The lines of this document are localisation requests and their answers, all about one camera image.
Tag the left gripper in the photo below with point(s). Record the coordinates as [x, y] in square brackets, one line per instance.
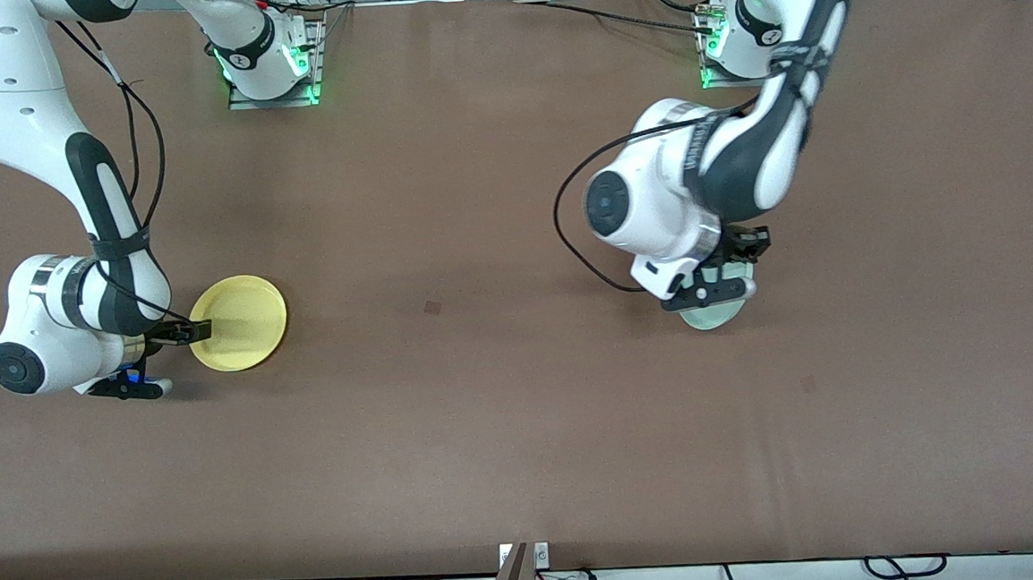
[741, 247]

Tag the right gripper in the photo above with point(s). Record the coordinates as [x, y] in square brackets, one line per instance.
[163, 335]

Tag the yellow round plate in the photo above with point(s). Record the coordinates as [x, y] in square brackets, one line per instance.
[245, 329]

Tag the pale green round plate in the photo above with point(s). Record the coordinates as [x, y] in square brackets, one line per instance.
[714, 317]

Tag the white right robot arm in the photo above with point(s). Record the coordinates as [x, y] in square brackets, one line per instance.
[11, 97]

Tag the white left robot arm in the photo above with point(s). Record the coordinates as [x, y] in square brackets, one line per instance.
[655, 201]

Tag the brown table cover sheet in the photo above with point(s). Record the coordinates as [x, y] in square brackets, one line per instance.
[489, 435]

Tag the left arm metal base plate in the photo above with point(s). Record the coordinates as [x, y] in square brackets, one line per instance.
[719, 83]

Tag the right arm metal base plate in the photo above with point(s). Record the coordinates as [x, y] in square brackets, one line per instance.
[319, 60]

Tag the white metal bracket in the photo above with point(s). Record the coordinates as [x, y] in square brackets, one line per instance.
[542, 554]

